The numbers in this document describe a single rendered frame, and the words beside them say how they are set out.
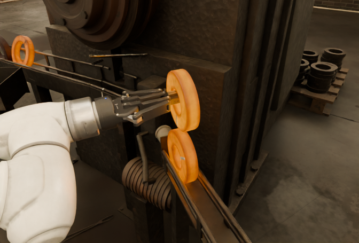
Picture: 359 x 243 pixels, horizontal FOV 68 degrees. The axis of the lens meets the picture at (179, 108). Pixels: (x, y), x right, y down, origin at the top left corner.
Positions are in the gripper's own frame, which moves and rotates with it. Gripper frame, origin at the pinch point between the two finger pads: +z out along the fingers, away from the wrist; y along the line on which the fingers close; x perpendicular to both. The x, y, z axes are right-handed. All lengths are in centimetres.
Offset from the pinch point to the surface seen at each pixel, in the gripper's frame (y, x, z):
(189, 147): 4.4, -13.1, -0.1
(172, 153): -3.0, -20.7, -2.5
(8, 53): -116, -18, -61
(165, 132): -13.2, -20.4, -1.4
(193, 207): 16.8, -20.0, -4.5
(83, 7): -35.0, 16.3, -17.0
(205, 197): 11.0, -26.2, 1.3
